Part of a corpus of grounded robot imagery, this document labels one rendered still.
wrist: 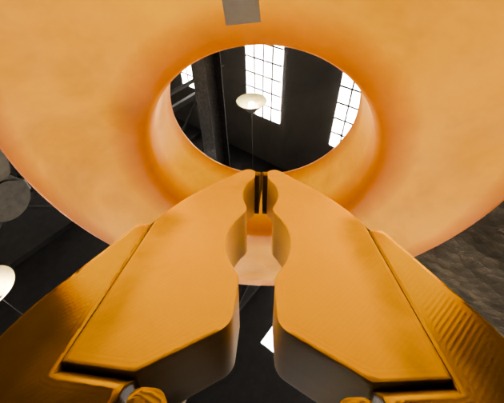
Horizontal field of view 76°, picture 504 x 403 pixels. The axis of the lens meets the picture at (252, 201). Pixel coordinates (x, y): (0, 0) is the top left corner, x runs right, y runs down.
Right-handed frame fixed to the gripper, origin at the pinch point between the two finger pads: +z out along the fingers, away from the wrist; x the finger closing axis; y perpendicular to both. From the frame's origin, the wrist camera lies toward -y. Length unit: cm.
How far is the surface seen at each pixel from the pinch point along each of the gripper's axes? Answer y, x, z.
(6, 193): 112, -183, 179
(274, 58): 114, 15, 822
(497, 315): 41, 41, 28
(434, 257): 33, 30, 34
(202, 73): 78, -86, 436
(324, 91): 173, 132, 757
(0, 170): 92, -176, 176
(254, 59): 122, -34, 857
